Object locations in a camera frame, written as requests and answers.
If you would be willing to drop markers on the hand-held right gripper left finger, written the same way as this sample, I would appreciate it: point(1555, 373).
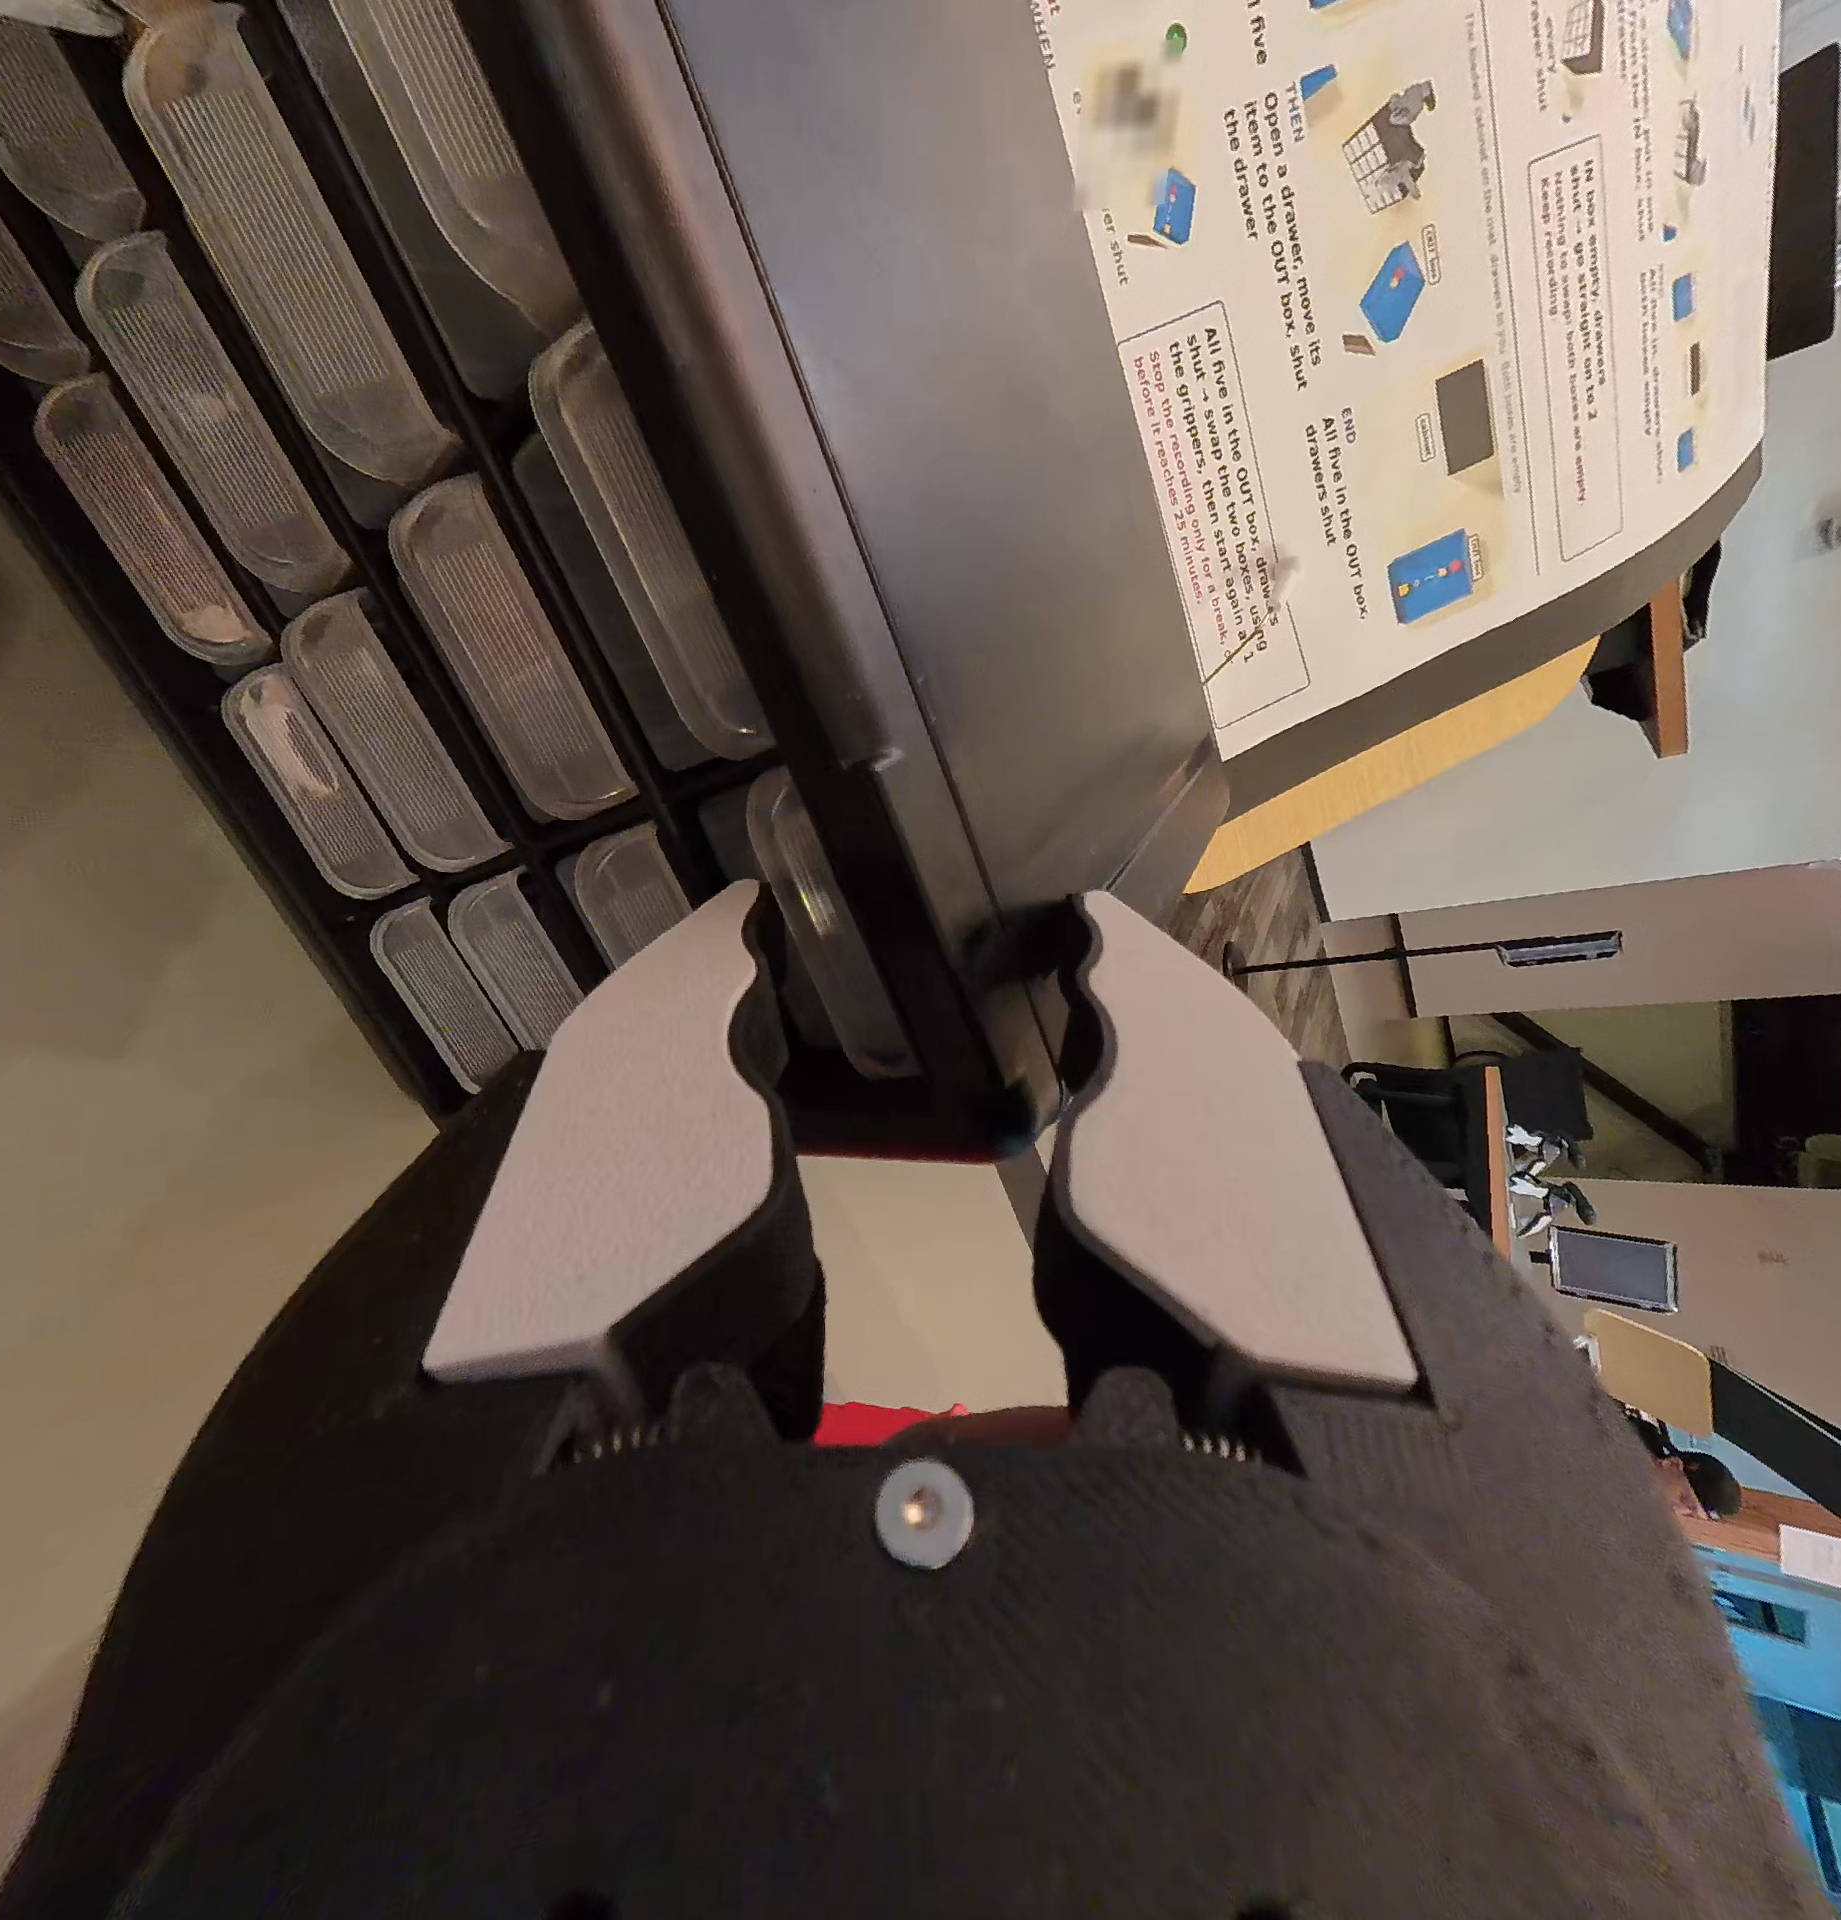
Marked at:
point(622, 1170)

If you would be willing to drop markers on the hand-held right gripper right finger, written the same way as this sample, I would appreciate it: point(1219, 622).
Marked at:
point(1235, 1187)

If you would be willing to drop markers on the red box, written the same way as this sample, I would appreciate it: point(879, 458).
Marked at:
point(860, 1426)

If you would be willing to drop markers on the black drawer cabinet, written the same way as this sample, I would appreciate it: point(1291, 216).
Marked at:
point(921, 449)

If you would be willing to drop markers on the rows of clear cabinet drawers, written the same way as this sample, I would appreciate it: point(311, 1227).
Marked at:
point(335, 301)

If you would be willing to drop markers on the black stand pole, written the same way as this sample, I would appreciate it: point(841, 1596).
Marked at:
point(1384, 951)

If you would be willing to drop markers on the small monitor screen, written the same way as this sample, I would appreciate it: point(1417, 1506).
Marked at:
point(1618, 1273)

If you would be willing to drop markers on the light wooden table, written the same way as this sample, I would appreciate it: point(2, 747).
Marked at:
point(1384, 780)

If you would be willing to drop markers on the tan board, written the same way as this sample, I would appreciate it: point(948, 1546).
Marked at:
point(1648, 1367)

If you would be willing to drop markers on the white partition panel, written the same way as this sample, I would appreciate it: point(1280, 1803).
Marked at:
point(1729, 915)

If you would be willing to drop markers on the printed instruction sheet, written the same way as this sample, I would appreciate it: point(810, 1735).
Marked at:
point(1384, 301)

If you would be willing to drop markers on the black flat panel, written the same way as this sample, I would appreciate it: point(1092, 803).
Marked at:
point(1806, 194)

